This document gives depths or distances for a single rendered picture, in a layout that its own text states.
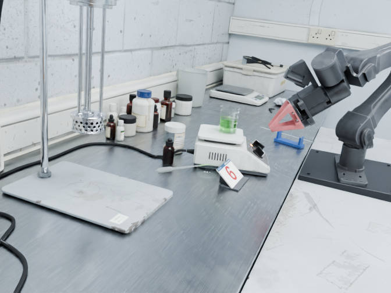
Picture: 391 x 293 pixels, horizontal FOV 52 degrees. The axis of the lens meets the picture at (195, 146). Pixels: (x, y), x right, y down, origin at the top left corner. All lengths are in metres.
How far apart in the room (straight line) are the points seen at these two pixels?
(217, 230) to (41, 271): 0.32
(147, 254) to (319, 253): 0.31
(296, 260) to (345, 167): 0.47
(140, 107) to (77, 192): 0.49
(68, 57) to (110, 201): 0.55
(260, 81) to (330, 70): 1.21
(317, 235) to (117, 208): 0.40
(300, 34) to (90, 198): 1.84
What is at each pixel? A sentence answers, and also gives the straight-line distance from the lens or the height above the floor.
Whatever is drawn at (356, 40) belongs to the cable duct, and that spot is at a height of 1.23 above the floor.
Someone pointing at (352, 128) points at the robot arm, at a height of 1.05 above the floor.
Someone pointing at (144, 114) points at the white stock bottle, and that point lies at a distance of 1.29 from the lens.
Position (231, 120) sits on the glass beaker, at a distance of 1.07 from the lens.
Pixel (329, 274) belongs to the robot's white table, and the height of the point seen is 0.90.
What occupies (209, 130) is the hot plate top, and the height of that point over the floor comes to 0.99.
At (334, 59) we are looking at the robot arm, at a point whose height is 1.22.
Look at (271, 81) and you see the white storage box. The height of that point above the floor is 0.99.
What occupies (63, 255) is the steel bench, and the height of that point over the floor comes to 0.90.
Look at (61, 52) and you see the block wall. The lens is 1.22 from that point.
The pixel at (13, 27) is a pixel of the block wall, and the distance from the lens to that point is 1.09.
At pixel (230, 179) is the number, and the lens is 0.98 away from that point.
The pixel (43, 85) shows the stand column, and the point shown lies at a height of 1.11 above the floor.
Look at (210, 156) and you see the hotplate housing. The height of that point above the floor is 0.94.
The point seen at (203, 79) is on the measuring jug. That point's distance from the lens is 1.71.
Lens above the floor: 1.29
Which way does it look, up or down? 18 degrees down
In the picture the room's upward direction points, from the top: 7 degrees clockwise
